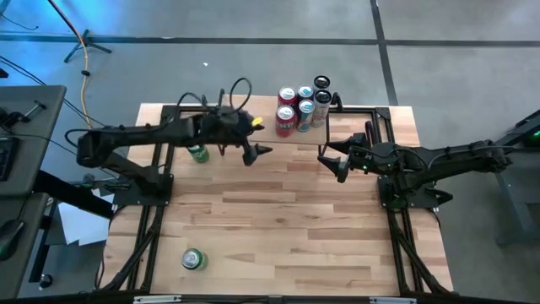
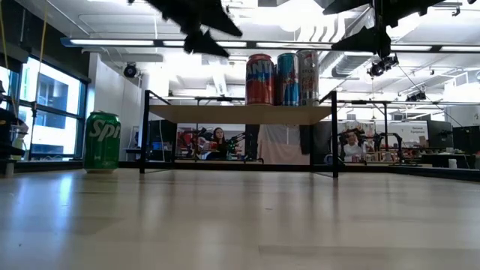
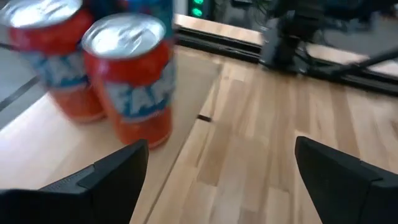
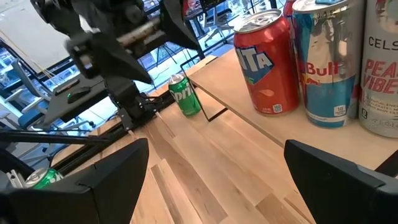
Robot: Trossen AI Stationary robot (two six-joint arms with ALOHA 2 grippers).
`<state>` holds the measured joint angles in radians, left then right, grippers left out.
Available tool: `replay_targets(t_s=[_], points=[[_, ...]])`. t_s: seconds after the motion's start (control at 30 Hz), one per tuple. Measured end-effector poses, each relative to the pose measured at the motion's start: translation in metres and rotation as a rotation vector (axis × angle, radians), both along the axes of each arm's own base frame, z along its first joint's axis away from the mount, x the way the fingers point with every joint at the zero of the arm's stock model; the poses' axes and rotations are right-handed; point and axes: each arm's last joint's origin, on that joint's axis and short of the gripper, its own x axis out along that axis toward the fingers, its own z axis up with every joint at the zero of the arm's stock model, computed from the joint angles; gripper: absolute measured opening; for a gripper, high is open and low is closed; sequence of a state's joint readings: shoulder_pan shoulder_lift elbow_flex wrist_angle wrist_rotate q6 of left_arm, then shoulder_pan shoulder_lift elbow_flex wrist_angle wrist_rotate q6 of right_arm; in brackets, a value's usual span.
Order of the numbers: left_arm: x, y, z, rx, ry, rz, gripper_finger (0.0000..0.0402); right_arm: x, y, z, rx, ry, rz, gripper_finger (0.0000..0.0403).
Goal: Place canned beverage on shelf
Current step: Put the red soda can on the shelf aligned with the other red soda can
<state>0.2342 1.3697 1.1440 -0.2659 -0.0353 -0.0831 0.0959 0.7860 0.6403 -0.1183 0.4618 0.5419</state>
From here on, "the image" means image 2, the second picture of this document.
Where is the red can blue white logo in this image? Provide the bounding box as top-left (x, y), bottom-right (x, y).
top-left (245, 53), bottom-right (276, 107)

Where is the black framed window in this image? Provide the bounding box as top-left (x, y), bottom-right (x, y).
top-left (0, 55), bottom-right (89, 162)

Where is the silver ventilation duct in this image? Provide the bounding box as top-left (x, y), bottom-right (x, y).
top-left (331, 7), bottom-right (432, 80)

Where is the black equipment rack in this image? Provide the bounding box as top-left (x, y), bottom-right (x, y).
top-left (0, 110), bottom-right (28, 178)

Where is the black computer monitor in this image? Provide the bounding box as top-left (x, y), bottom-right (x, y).
top-left (427, 119), bottom-right (454, 149)
top-left (452, 125), bottom-right (480, 155)

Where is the blue silver energy drink can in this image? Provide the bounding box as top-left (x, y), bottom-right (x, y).
top-left (276, 52), bottom-right (300, 107)

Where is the tall white slim beverage can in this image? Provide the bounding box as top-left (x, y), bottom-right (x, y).
top-left (295, 49), bottom-right (320, 107)

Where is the black ceiling spotlight cluster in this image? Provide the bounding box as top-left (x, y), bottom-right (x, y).
top-left (405, 91), bottom-right (428, 103)
top-left (366, 55), bottom-right (401, 79)

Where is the pink hanging cloth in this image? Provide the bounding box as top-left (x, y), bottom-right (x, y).
top-left (257, 124), bottom-right (312, 165)

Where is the wooden shelf black metal frame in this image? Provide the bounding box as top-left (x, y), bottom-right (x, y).
top-left (139, 89), bottom-right (341, 179)

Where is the person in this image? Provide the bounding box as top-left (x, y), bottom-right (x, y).
top-left (343, 130), bottom-right (367, 164)
top-left (210, 127), bottom-right (230, 161)

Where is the green soda can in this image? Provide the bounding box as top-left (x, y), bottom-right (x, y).
top-left (83, 111), bottom-right (122, 174)

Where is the white sign board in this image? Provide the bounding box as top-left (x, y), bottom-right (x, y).
top-left (399, 121), bottom-right (429, 147)

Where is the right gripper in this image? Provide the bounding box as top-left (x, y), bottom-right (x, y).
top-left (322, 0), bottom-right (447, 59)

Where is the long ceiling light bar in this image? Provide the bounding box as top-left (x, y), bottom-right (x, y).
top-left (59, 36), bottom-right (480, 53)

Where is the black aluminium table frame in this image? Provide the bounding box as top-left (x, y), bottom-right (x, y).
top-left (13, 159), bottom-right (480, 182)

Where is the yellow hanging cable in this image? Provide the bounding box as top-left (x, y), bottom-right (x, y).
top-left (28, 18), bottom-right (48, 158)
top-left (0, 0), bottom-right (18, 117)

